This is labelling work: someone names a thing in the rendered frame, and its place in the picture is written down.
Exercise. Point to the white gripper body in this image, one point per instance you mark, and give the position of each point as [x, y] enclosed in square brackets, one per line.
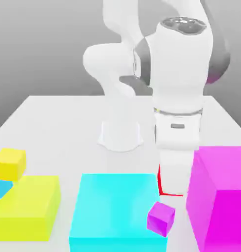
[176, 171]

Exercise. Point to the small red cube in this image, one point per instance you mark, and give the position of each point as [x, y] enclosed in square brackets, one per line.
[160, 186]

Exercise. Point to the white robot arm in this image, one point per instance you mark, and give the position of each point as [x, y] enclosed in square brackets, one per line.
[179, 65]

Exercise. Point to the small purple cube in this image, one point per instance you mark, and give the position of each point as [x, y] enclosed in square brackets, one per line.
[160, 219]

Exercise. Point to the small yellow cube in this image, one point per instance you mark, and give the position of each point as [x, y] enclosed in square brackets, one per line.
[9, 165]

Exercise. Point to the small blue cube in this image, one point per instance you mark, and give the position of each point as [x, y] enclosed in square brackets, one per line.
[1, 189]

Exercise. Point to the large magenta box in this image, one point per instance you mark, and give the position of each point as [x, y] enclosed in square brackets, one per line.
[220, 196]

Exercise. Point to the large cyan box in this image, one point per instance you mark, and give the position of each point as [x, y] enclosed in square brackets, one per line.
[112, 212]

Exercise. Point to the large yellow-green box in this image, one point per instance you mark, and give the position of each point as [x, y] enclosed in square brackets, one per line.
[28, 208]

